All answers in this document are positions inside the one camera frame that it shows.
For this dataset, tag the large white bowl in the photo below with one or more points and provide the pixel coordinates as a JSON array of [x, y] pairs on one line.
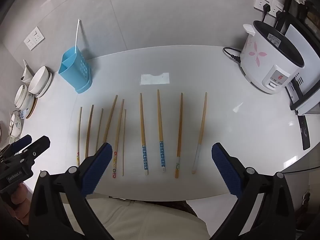
[[37, 80]]

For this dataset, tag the chopstick with red patterned end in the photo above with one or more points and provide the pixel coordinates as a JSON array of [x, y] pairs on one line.
[[79, 135], [118, 135]]

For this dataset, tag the white tape patch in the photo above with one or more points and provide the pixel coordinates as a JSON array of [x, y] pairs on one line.
[[155, 79]]

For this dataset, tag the blue plastic utensil holder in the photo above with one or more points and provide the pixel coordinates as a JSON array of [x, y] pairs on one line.
[[80, 72]]

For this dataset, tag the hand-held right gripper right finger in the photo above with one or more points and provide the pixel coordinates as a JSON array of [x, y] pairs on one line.
[[226, 170]]

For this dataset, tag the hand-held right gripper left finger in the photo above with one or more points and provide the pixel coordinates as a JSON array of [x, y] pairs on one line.
[[97, 170]]

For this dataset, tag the white plastic straw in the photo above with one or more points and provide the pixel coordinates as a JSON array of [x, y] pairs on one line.
[[77, 37]]

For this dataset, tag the blue patterned bowl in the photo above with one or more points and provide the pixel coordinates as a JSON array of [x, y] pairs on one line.
[[27, 108]]

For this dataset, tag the bowl with green triangle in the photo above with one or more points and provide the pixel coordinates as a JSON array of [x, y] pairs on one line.
[[16, 126]]

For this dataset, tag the white floral rice cooker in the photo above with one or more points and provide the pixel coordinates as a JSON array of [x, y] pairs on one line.
[[260, 62]]

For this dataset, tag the person's left hand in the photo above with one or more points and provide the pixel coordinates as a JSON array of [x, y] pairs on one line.
[[21, 202]]

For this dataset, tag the black plastic strip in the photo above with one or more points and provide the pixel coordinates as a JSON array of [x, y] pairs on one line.
[[305, 135]]

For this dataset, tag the wooden chopstick with grey end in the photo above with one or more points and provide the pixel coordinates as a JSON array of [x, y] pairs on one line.
[[110, 120], [202, 130]]

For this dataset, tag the white bowl with dark rim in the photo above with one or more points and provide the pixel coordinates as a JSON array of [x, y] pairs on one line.
[[21, 97]]

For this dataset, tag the person's beige clothing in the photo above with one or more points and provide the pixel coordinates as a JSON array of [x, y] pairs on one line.
[[140, 220]]

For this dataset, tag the white ceramic jug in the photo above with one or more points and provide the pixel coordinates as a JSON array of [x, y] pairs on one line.
[[25, 75]]

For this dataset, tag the plain light wooden chopstick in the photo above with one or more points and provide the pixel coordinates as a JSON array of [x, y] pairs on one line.
[[99, 130], [123, 142]]

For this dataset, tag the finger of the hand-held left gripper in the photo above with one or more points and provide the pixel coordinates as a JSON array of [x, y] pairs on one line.
[[37, 147], [22, 142]]

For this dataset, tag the white ribbed plate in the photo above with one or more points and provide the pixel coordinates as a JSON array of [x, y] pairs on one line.
[[47, 85]]

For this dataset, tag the wooden chopstick with white label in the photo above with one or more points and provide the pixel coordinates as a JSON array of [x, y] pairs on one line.
[[179, 135]]

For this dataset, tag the black and white appliance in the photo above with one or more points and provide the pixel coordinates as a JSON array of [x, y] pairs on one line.
[[296, 40]]

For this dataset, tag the black power plug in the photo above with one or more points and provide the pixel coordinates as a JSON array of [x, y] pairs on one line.
[[266, 7], [280, 12]]

